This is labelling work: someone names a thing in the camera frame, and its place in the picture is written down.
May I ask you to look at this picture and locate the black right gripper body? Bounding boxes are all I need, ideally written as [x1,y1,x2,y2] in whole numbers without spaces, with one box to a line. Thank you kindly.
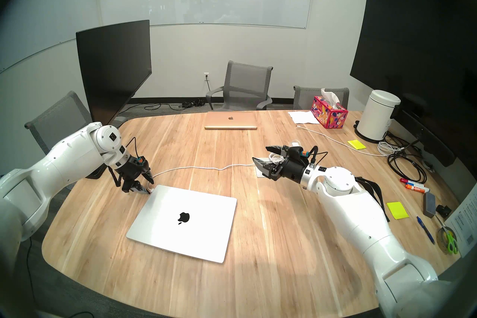
[273,155,312,184]

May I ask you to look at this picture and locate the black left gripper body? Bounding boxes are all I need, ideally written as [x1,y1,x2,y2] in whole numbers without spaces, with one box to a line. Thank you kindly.
[118,158,151,192]

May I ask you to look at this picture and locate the white charging cable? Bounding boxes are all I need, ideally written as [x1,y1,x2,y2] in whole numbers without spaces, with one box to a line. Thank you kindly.
[147,153,284,195]

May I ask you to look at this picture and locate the silver MacBook laptop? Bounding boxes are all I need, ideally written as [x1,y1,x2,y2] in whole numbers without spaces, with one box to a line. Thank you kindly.
[126,185,238,264]

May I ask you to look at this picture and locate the gold MacBook laptop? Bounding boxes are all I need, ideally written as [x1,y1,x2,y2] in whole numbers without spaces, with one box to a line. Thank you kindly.
[204,111,258,130]

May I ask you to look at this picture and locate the white paper napkin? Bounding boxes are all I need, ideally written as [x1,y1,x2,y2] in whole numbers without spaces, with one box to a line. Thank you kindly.
[288,111,321,125]

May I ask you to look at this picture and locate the grey mesh office chair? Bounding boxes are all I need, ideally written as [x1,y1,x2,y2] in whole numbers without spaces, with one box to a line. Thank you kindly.
[24,91,94,156]
[206,61,274,112]
[293,86,350,111]

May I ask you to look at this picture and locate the floral red tissue box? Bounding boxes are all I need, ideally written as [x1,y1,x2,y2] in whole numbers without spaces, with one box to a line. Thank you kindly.
[310,88,349,129]

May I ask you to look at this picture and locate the white cylindrical bin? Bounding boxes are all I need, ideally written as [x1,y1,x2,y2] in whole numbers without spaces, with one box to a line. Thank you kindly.
[354,90,401,144]

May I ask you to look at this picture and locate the black curved monitor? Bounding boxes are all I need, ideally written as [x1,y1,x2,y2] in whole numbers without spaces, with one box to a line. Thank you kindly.
[76,20,152,128]

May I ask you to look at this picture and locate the yellow sticky note pad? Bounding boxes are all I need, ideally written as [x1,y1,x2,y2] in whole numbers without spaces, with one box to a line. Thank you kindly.
[386,202,409,220]

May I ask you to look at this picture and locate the grey whiteboard eraser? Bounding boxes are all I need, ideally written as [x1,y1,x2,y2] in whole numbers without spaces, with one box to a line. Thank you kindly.
[423,192,437,218]

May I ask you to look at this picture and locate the black video bar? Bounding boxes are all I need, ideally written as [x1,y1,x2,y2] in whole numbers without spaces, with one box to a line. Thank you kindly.
[391,105,456,167]

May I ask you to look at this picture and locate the blue pen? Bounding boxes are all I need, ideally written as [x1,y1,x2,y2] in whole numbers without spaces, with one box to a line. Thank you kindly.
[417,216,436,245]

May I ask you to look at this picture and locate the white printed paper sheet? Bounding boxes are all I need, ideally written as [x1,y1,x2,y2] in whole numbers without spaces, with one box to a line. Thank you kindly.
[443,183,477,258]

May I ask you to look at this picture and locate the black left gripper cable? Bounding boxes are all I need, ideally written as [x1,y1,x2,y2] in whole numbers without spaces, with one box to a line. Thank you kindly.
[108,137,140,188]

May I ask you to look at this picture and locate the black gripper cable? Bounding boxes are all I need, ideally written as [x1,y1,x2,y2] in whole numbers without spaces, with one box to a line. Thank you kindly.
[108,137,140,188]
[310,145,329,168]

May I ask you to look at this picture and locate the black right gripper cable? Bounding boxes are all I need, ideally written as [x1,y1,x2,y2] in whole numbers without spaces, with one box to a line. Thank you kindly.
[310,145,329,168]

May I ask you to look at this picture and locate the black strap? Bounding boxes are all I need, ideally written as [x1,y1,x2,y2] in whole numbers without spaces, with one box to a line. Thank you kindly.
[354,176,390,223]

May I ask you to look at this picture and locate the black floor cable bundle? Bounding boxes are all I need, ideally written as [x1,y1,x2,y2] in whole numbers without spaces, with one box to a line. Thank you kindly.
[130,99,206,111]

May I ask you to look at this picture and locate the long white coiled cable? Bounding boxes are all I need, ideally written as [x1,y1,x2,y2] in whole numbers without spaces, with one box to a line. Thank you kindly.
[297,125,405,157]

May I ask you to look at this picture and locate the black looped cable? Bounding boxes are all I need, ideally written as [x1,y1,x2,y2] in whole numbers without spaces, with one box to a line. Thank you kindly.
[387,137,429,183]

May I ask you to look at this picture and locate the green handled scissors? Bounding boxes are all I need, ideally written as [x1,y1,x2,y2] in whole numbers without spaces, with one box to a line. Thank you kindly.
[436,215,459,255]

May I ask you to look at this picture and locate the large black wall TV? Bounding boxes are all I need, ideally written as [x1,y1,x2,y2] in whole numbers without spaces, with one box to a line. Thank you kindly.
[350,0,477,128]

